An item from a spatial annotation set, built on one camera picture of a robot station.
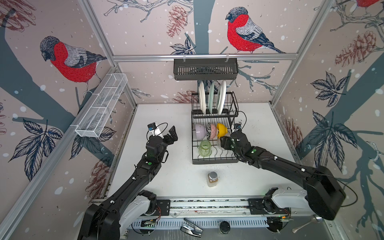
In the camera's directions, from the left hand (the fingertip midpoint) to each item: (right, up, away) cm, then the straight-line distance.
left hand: (167, 128), depth 79 cm
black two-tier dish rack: (+25, +7, +3) cm, 26 cm away
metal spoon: (+62, -46, -11) cm, 78 cm away
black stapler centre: (+13, -45, -12) cm, 48 cm away
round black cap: (+28, -40, -18) cm, 52 cm away
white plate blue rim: (+29, +14, -3) cm, 32 cm away
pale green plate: (+24, +16, -1) cm, 29 cm away
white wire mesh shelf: (-34, +3, -9) cm, 36 cm away
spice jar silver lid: (+24, -25, -6) cm, 35 cm away
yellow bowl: (+32, -3, +14) cm, 36 cm away
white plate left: (+19, +17, -1) cm, 25 cm away
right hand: (+32, -7, +7) cm, 33 cm away
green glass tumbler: (+21, -13, +6) cm, 25 cm away
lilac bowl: (+18, -3, +13) cm, 22 cm away
